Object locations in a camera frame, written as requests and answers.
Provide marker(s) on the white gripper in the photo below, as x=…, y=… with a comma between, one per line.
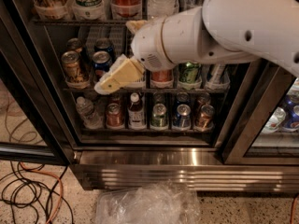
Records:
x=148, y=47

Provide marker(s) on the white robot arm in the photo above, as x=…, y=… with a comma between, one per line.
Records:
x=217, y=32

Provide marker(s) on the blue can middle back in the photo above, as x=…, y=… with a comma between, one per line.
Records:
x=105, y=44

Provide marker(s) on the blue pepsi can front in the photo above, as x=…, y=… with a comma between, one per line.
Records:
x=101, y=62

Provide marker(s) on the orange red can middle shelf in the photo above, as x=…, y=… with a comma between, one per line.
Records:
x=162, y=76

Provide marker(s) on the clear water bottle top shelf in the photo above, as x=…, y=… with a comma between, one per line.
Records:
x=159, y=8

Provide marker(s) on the clear water bottle shelf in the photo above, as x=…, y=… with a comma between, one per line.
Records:
x=159, y=8
x=88, y=113

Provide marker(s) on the brown can middle back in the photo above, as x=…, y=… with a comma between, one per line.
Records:
x=77, y=45

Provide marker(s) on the brown gold can middle front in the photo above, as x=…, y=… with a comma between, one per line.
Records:
x=73, y=68

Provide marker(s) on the green can middle front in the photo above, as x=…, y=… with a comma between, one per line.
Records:
x=189, y=72

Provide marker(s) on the red can bottom front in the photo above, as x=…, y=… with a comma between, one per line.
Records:
x=114, y=115

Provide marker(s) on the green can bottom front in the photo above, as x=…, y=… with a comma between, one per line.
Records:
x=158, y=116

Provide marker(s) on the blue can bottom front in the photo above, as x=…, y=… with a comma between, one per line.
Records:
x=182, y=117

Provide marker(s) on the clear water bottle bottom shelf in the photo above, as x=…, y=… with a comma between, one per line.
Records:
x=88, y=113

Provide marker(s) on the silver slim can middle shelf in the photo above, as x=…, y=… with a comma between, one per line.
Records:
x=215, y=73

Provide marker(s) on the copper can bottom front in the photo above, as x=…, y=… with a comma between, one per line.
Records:
x=205, y=116

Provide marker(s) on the open glass fridge door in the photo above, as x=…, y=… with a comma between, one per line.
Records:
x=32, y=128

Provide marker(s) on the blue can right compartment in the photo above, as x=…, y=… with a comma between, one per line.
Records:
x=290, y=105

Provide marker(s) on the dark drink bottle white cap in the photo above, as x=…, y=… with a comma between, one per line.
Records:
x=136, y=112

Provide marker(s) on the clear plastic bin with wrap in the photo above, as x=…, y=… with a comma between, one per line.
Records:
x=158, y=203

